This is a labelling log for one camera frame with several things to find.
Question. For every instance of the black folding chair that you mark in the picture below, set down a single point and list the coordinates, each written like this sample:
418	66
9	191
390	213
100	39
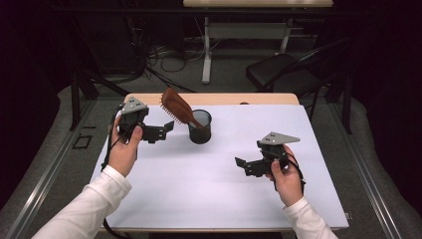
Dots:
275	71

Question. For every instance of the person's right hand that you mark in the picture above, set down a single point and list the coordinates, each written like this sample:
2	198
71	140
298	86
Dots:
288	186

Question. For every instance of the white table cover sheet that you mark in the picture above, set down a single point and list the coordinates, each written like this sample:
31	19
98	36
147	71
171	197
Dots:
205	186

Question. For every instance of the light wooden table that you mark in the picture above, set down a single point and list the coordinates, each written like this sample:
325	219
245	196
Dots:
215	99

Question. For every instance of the black equipment cabinet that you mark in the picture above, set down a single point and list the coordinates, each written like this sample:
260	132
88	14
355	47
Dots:
109	46

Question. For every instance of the black metal stand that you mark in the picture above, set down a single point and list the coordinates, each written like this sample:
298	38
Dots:
75	99
347	106

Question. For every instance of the black mesh cup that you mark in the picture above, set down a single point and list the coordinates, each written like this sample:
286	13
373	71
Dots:
200	136

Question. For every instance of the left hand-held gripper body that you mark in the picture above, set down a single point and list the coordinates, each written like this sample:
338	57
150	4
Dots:
132	107

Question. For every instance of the grey metal floor rail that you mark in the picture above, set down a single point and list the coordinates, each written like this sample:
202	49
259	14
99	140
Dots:
366	172
48	172

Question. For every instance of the white-framed desk with wooden top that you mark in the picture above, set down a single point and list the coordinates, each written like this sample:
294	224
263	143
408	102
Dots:
206	49

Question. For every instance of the brown wooden scoop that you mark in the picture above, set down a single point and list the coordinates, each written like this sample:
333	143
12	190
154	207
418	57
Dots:
177	104

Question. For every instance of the black horizontal crossbar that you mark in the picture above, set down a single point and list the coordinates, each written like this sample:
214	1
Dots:
132	11

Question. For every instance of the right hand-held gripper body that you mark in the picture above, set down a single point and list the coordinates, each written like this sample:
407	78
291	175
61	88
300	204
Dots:
277	138

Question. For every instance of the person's left hand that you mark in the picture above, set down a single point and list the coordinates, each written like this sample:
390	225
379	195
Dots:
124	156

